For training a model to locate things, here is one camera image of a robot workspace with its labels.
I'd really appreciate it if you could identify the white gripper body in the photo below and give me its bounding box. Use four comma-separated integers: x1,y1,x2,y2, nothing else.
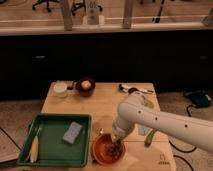
112,123,130,139

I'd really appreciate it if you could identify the dark grape bunch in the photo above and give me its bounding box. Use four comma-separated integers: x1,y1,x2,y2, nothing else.
107,140,122,159

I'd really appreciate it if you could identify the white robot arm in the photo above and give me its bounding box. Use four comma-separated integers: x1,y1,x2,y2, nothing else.
112,91,213,153

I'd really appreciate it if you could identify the red bowl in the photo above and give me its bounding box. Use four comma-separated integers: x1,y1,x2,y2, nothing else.
91,133,126,166

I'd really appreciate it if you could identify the dark brown bowl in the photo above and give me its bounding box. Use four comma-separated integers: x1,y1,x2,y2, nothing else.
75,78,95,97

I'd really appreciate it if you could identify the green cucumber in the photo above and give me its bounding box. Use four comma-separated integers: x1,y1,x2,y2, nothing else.
145,129,156,147

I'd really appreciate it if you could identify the wooden table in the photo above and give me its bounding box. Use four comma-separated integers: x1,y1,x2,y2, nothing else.
32,83,176,171

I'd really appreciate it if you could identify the black and white utensil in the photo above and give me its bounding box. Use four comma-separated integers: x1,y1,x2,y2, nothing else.
118,84,154,94

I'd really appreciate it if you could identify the blue sponge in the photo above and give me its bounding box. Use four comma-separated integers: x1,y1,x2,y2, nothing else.
63,122,82,144

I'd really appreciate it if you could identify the yellow round fruit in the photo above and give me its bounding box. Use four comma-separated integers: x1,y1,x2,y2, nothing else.
81,80,91,90

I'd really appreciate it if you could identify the white plastic cup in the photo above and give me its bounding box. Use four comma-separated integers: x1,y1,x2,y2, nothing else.
53,82,67,98

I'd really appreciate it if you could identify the green plastic tray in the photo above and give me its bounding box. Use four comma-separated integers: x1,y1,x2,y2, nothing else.
17,114,91,168

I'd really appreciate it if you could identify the black device on floor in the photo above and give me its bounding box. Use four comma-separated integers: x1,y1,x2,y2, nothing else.
184,91,212,108

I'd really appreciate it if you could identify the office chair base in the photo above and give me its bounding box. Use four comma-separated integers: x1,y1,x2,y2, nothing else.
32,0,60,13

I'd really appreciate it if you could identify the black floor cable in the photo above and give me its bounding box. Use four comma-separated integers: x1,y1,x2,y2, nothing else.
168,139,198,171

